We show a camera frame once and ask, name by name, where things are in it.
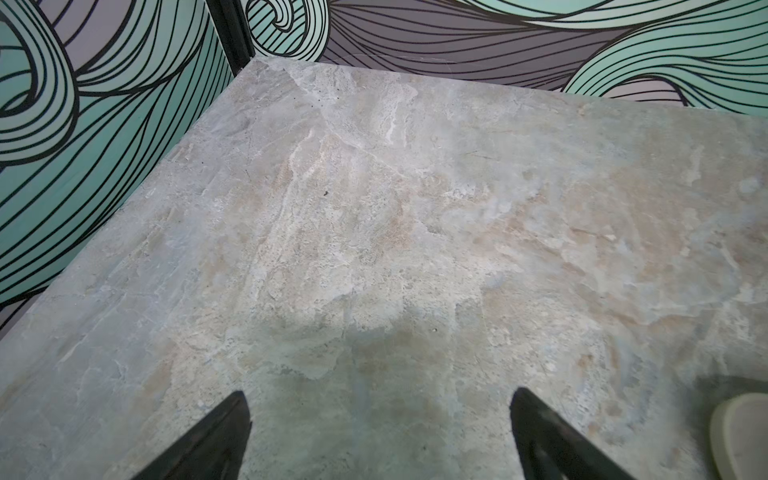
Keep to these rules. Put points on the black corner frame post left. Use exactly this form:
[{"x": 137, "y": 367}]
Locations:
[{"x": 234, "y": 33}]

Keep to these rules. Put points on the beige silicone drying mat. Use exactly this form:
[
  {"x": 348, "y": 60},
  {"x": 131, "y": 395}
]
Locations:
[{"x": 738, "y": 437}]

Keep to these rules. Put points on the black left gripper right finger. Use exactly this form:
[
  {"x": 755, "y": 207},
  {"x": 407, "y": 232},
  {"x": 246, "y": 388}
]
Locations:
[{"x": 550, "y": 448}]

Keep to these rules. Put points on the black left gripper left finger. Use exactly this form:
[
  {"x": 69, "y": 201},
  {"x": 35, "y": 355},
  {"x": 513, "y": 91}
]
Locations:
[{"x": 212, "y": 449}]

